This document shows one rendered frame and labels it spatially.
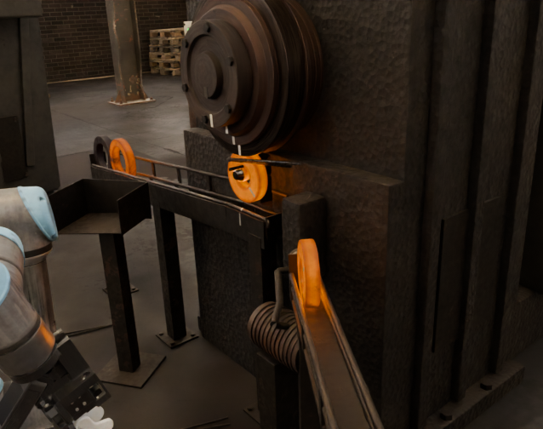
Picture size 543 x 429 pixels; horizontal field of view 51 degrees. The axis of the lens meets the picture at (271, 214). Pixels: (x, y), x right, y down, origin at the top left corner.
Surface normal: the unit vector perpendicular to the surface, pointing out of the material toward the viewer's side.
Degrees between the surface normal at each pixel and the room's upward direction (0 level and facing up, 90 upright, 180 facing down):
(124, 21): 90
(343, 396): 6
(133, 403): 0
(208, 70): 90
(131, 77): 90
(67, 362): 90
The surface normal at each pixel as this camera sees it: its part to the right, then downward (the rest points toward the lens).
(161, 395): -0.04, -0.94
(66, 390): -0.30, -0.80
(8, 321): 0.73, 0.16
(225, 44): -0.78, 0.25
